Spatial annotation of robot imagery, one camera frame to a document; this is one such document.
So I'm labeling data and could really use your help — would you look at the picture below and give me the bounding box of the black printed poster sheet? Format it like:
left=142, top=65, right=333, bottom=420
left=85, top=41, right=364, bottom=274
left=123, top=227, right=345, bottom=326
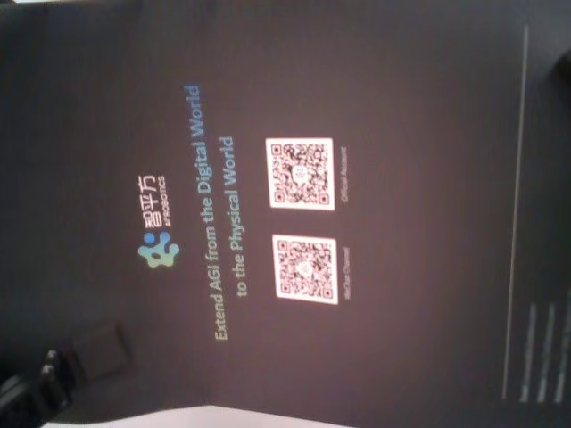
left=0, top=0, right=571, bottom=428

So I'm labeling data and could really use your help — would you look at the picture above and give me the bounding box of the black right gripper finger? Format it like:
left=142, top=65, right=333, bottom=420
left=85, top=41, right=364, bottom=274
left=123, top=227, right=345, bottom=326
left=551, top=55, right=571, bottom=93

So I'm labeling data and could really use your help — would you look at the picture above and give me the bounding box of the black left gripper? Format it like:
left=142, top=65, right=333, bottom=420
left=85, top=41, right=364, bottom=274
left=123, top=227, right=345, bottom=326
left=0, top=319, right=136, bottom=428

